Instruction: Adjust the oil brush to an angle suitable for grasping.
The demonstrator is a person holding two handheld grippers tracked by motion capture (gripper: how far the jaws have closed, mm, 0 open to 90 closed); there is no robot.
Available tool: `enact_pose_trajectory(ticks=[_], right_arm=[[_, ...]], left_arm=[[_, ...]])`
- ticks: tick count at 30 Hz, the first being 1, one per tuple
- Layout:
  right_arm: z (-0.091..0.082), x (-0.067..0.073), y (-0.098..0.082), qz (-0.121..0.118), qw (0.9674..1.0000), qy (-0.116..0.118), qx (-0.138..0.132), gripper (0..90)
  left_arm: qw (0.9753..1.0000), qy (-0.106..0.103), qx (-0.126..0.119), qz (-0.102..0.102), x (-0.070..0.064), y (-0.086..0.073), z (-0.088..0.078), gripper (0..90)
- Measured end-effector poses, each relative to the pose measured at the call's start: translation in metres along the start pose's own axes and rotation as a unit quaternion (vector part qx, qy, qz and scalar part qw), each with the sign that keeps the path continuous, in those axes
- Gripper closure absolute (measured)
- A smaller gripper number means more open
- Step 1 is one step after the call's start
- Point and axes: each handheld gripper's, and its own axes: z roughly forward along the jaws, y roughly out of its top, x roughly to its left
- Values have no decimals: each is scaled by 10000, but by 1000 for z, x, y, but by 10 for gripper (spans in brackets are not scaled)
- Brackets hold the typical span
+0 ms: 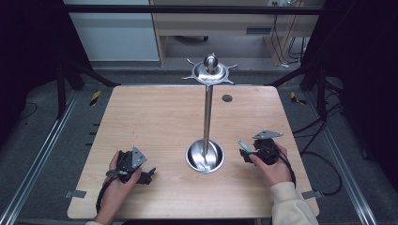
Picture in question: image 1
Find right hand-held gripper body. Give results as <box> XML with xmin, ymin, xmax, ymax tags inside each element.
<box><xmin>252</xmin><ymin>129</ymin><xmax>280</xmax><ymax>166</ymax></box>

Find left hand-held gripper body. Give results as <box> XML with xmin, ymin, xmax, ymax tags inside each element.
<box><xmin>115</xmin><ymin>145</ymin><xmax>148</xmax><ymax>185</ymax></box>

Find person's right hand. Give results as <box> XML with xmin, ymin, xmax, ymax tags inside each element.
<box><xmin>249</xmin><ymin>142</ymin><xmax>294</xmax><ymax>188</ymax></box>

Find person's left hand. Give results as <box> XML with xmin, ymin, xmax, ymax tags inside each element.
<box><xmin>101</xmin><ymin>150</ymin><xmax>144</xmax><ymax>210</ymax></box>

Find tall metal hook stand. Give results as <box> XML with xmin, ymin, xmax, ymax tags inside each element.
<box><xmin>182</xmin><ymin>52</ymin><xmax>238</xmax><ymax>174</ymax></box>

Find white cabinet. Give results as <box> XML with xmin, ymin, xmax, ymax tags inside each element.
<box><xmin>63</xmin><ymin>0</ymin><xmax>161</xmax><ymax>63</ymax></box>

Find light wooden desk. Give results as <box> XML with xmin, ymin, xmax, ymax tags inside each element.
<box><xmin>149</xmin><ymin>0</ymin><xmax>325</xmax><ymax>68</ymax></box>

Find dark curtain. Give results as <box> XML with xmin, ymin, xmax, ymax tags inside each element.
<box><xmin>300</xmin><ymin>0</ymin><xmax>398</xmax><ymax>184</ymax></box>
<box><xmin>0</xmin><ymin>0</ymin><xmax>92</xmax><ymax>148</ymax></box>

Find right hand-held gripper cable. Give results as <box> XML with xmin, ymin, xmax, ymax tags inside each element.
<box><xmin>271</xmin><ymin>143</ymin><xmax>298</xmax><ymax>189</ymax></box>

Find hand-held gripper cable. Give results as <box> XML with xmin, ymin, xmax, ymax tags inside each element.
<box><xmin>271</xmin><ymin>143</ymin><xmax>298</xmax><ymax>189</ymax></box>
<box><xmin>95</xmin><ymin>177</ymin><xmax>113</xmax><ymax>214</ymax></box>

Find left hand-held gripper cable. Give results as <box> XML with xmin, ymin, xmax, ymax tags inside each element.
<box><xmin>95</xmin><ymin>177</ymin><xmax>113</xmax><ymax>214</ymax></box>

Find grey metal table bracket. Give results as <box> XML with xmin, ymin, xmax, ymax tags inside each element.
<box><xmin>301</xmin><ymin>189</ymin><xmax>324</xmax><ymax>201</ymax></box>
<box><xmin>64</xmin><ymin>189</ymin><xmax>88</xmax><ymax>200</ymax></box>

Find black floor cables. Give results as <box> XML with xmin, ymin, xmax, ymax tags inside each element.
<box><xmin>292</xmin><ymin>78</ymin><xmax>345</xmax><ymax>197</ymax></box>

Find aluminium floor rail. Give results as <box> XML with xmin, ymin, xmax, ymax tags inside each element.
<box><xmin>303</xmin><ymin>89</ymin><xmax>380</xmax><ymax>225</ymax></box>
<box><xmin>0</xmin><ymin>89</ymin><xmax>81</xmax><ymax>225</ymax></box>

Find black frame strut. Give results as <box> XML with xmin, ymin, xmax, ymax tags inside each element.
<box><xmin>268</xmin><ymin>60</ymin><xmax>329</xmax><ymax>121</ymax></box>
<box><xmin>55</xmin><ymin>58</ymin><xmax>122</xmax><ymax>120</ymax></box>

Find black cables under desk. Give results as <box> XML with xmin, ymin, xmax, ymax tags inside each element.
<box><xmin>269</xmin><ymin>13</ymin><xmax>312</xmax><ymax>69</ymax></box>

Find black horizontal frame bar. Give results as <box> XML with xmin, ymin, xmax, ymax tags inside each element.
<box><xmin>61</xmin><ymin>4</ymin><xmax>327</xmax><ymax>16</ymax></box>

